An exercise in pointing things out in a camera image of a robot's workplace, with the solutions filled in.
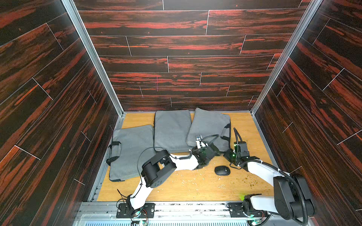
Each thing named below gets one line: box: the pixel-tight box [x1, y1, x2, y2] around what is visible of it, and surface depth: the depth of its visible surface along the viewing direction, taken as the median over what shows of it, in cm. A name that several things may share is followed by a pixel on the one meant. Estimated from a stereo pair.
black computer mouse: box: [214, 165, 231, 176], surface depth 88 cm
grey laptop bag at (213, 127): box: [186, 107, 231, 152], surface depth 107 cm
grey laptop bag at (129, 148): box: [106, 124, 157, 182], surface depth 97 cm
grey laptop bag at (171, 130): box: [153, 109, 193, 154], surface depth 105 cm
